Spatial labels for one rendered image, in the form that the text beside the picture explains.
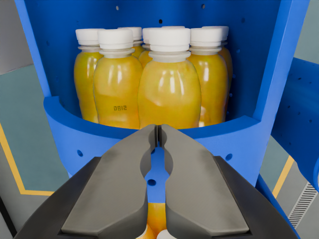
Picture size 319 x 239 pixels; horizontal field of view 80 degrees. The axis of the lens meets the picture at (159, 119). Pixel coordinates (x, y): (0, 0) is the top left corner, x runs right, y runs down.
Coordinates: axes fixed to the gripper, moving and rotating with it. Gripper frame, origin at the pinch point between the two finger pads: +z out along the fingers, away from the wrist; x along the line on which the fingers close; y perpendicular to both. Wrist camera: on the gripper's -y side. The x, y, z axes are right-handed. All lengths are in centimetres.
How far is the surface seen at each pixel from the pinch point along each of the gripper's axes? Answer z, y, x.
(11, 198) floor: 123, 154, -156
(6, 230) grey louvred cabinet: 110, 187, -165
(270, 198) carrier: 46, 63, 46
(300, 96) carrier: 36, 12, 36
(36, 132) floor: 123, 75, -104
